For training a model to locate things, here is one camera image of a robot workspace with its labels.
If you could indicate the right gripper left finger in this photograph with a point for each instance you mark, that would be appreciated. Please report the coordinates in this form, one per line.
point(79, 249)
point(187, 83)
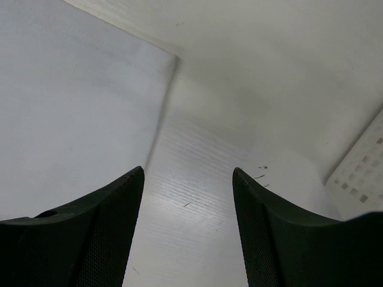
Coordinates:
point(83, 243)

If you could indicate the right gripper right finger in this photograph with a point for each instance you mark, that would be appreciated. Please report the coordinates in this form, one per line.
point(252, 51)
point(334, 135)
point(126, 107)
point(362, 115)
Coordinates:
point(286, 245)

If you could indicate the white skirt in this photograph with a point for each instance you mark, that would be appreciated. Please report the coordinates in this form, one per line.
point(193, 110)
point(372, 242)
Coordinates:
point(80, 104)

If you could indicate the white laundry basket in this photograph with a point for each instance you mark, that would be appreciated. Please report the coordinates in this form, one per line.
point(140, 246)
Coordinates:
point(356, 184)

